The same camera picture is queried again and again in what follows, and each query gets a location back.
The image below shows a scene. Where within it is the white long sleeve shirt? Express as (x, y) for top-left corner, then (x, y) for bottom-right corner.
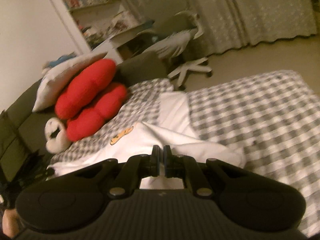
(51, 92), (246, 176)

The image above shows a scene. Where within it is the person's hand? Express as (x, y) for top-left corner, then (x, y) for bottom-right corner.
(2, 209), (23, 238)

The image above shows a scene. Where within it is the white plush toy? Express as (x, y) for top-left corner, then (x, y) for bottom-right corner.
(44, 118), (72, 154)

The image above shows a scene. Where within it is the upper red plush cushion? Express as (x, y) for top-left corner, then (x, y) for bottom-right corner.
(55, 59), (116, 120)

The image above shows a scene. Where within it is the grey star patterned curtain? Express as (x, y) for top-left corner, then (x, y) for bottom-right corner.
(109, 0), (318, 55)

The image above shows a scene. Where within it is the white grey pillow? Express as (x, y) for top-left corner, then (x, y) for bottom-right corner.
(32, 52), (107, 112)

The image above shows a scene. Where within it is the grey white checkered bedsheet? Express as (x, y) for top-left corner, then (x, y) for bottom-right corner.
(50, 70), (319, 236)

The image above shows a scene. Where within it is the red plush cushion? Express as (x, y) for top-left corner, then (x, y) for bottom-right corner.
(55, 59), (116, 120)
(67, 82), (127, 142)

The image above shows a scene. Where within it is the blue plush toy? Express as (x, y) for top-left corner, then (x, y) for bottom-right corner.
(42, 53), (76, 69)

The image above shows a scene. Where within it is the lower red plush cushion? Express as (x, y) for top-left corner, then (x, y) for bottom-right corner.
(67, 82), (127, 142)

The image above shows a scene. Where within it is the grey white office chair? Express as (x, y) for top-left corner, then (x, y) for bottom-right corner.
(137, 0), (212, 90)

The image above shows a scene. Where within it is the white desk with shelves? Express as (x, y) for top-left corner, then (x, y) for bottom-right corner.
(49, 0), (152, 63)

